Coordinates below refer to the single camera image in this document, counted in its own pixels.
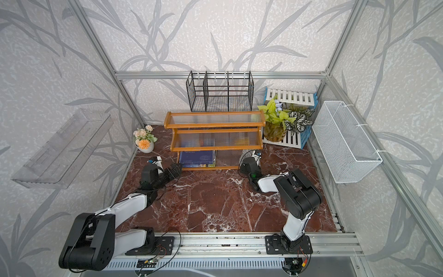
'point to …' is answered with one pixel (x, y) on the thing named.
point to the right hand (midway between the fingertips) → (244, 161)
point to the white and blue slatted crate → (303, 104)
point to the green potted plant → (274, 127)
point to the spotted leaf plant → (302, 115)
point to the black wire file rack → (220, 90)
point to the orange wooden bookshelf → (214, 140)
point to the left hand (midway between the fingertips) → (177, 167)
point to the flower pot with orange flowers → (144, 139)
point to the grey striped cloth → (246, 153)
